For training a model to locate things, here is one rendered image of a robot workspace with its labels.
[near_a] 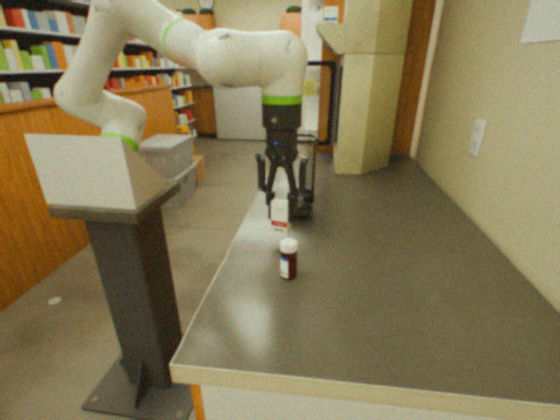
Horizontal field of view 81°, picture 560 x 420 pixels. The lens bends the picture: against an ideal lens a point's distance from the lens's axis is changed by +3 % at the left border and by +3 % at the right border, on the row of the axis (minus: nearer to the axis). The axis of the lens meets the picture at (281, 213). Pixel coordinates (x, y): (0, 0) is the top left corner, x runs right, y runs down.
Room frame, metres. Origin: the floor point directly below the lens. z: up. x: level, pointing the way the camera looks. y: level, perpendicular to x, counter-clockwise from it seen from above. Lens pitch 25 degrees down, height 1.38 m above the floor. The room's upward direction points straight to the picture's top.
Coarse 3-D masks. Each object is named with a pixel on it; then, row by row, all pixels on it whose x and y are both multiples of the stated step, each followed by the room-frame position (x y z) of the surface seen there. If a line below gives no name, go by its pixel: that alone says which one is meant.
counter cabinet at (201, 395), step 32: (192, 384) 0.37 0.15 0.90; (224, 416) 0.36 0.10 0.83; (256, 416) 0.35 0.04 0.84; (288, 416) 0.35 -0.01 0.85; (320, 416) 0.34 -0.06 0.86; (352, 416) 0.34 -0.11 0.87; (384, 416) 0.33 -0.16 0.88; (416, 416) 0.32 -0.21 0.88; (448, 416) 0.32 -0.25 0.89; (480, 416) 0.31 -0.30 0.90
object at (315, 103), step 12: (312, 72) 1.70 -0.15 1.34; (324, 72) 1.69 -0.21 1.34; (312, 84) 1.70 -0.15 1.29; (324, 84) 1.69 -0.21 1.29; (312, 96) 1.70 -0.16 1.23; (324, 96) 1.69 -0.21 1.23; (312, 108) 1.70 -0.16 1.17; (324, 108) 1.69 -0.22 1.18; (312, 120) 1.70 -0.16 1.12; (324, 120) 1.69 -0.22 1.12; (300, 132) 1.71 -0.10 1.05; (312, 132) 1.70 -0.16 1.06; (324, 132) 1.68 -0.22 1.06
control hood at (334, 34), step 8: (320, 24) 1.38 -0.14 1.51; (328, 24) 1.38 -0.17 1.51; (336, 24) 1.37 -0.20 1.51; (344, 24) 1.37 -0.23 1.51; (320, 32) 1.38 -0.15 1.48; (328, 32) 1.38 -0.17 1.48; (336, 32) 1.37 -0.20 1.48; (344, 32) 1.37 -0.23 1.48; (328, 40) 1.37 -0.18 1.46; (336, 40) 1.37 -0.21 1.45; (344, 40) 1.37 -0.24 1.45; (336, 48) 1.37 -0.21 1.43; (344, 48) 1.37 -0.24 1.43
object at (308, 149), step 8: (304, 136) 1.10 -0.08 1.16; (312, 136) 1.09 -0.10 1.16; (304, 144) 1.01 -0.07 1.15; (312, 144) 1.03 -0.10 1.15; (304, 152) 1.02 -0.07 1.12; (312, 152) 1.03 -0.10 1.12; (296, 160) 1.02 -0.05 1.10; (312, 160) 1.03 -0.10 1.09; (296, 168) 1.02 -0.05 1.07; (312, 168) 1.03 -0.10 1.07; (296, 176) 1.02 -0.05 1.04; (312, 176) 1.03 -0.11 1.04; (288, 184) 1.05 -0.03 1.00; (312, 184) 1.04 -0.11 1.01; (288, 192) 1.05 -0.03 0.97; (312, 192) 1.04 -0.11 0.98
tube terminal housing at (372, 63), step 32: (352, 0) 1.37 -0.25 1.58; (384, 0) 1.37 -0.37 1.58; (352, 32) 1.37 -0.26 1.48; (384, 32) 1.38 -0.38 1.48; (352, 64) 1.36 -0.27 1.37; (384, 64) 1.40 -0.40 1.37; (352, 96) 1.36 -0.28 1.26; (384, 96) 1.42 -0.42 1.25; (352, 128) 1.36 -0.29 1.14; (384, 128) 1.43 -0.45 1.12; (352, 160) 1.36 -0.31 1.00; (384, 160) 1.45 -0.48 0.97
